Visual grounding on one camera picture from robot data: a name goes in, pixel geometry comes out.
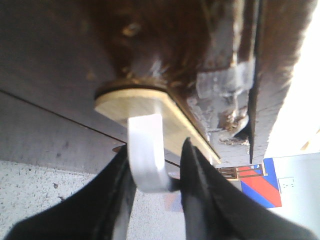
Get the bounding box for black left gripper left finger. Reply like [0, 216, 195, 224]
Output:
[5, 145, 136, 240]

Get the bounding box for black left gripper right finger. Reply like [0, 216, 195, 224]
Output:
[180, 138, 317, 240]

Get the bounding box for white drawer handle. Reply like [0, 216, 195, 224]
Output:
[95, 88, 221, 193]

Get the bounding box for dark wooden drawer cabinet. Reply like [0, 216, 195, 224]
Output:
[0, 0, 316, 173]

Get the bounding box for red blue poster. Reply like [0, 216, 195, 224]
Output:
[237, 158, 282, 209]

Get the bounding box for clear tape piece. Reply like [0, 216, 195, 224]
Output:
[196, 59, 255, 99]

